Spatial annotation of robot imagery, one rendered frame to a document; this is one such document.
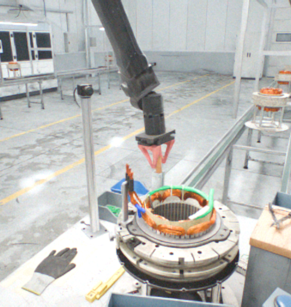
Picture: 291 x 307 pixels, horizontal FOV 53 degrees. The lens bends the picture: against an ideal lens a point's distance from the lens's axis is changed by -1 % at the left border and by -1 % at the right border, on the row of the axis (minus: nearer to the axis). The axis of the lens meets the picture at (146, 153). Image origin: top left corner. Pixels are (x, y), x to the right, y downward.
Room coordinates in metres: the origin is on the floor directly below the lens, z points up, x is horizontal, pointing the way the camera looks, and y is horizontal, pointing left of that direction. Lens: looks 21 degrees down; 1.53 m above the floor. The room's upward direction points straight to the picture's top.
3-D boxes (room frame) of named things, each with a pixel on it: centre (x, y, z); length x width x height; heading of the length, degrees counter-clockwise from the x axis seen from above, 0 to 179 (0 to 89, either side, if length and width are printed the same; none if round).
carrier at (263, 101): (2.70, -1.14, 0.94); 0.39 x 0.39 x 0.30
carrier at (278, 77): (4.59, -2.12, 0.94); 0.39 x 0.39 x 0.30
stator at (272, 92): (2.70, -1.14, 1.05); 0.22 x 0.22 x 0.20
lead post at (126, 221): (0.64, 0.05, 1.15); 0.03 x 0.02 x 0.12; 139
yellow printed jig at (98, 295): (0.78, 0.11, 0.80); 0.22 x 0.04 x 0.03; 146
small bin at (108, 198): (1.19, 0.15, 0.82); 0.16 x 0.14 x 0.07; 62
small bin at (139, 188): (1.34, 0.08, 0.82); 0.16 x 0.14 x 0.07; 64
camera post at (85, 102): (1.06, 0.22, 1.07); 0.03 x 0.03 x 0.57; 38
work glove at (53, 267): (0.84, 0.33, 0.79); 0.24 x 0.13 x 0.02; 153
